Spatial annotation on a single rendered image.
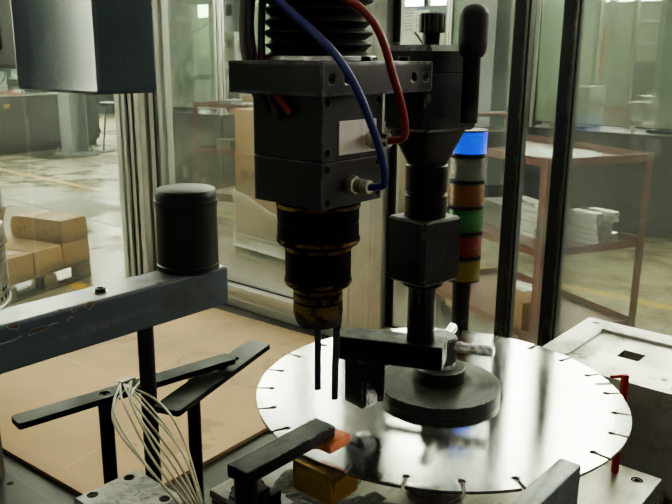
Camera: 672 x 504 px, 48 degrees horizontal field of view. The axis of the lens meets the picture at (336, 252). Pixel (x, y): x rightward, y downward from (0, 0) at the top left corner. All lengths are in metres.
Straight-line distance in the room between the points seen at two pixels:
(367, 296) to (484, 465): 0.75
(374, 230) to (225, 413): 0.40
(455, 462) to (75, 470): 0.55
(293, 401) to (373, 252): 0.64
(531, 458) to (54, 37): 0.47
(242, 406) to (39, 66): 0.65
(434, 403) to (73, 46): 0.40
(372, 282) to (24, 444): 0.60
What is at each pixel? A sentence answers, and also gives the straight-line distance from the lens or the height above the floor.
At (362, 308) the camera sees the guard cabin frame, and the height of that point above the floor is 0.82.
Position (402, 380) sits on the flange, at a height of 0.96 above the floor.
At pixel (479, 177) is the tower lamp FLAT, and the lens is 0.94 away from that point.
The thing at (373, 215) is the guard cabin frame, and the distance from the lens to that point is 1.27.
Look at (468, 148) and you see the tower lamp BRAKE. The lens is 0.93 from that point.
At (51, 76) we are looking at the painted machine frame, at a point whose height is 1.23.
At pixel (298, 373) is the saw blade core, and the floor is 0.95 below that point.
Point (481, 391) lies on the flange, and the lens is 0.69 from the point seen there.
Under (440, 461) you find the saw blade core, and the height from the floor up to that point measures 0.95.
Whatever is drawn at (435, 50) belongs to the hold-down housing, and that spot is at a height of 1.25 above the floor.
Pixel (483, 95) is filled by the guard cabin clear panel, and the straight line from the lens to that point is 1.16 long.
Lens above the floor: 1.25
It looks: 15 degrees down
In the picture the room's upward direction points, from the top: straight up
